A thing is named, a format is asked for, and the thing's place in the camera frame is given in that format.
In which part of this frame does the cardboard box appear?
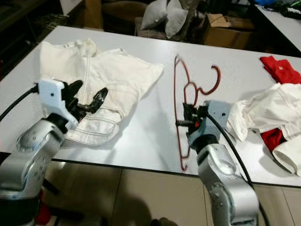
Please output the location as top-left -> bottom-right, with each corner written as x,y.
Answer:
205,13 -> 259,50

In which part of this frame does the dark robot foot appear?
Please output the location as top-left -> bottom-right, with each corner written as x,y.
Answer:
150,218 -> 179,226

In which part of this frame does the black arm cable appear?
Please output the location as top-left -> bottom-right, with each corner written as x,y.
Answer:
0,85 -> 39,121
202,107 -> 271,226

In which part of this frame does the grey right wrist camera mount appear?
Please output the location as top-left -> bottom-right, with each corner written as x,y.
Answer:
188,100 -> 232,146

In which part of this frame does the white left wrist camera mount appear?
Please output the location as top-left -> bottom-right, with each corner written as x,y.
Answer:
38,79 -> 78,132

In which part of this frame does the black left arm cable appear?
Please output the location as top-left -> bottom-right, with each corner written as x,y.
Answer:
0,85 -> 39,121

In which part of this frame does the brown armchair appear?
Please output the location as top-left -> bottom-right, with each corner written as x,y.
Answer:
101,0 -> 146,34

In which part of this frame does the red cloth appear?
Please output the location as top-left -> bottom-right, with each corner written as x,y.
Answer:
261,128 -> 285,151
260,55 -> 301,85

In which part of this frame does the grey pillow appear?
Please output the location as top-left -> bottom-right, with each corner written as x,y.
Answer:
140,0 -> 167,31
165,0 -> 189,39

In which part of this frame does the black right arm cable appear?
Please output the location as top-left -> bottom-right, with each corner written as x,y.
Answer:
202,107 -> 271,226

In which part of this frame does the wicker chair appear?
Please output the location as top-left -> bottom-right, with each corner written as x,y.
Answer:
134,16 -> 205,43

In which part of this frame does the cream jacket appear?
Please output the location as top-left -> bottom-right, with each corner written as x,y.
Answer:
39,39 -> 165,146

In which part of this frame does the dark red thin hanger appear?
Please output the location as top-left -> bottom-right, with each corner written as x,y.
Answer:
173,56 -> 222,172

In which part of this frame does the crumpled white garment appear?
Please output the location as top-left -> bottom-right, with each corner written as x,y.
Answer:
226,84 -> 301,177

